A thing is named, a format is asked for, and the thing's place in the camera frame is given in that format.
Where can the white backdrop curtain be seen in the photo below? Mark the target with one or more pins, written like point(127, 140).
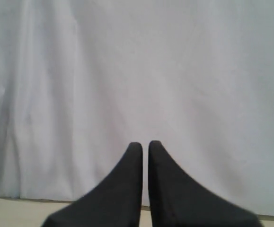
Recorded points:
point(80, 79)

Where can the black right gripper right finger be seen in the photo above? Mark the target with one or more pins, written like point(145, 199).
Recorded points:
point(177, 200)

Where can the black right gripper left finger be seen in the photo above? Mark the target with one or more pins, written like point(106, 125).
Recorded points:
point(114, 202)

